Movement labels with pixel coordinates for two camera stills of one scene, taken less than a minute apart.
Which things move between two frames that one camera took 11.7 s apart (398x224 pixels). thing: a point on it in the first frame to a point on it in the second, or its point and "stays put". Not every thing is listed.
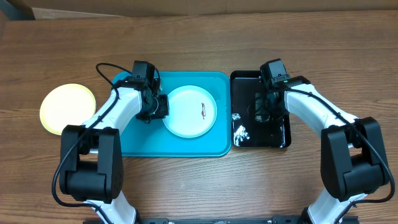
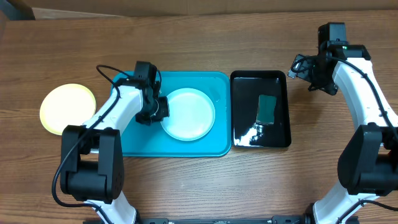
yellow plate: [66, 104] stays put
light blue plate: [192, 111] stays put
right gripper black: [261, 112] to [330, 86]
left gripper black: [162, 111] stays put
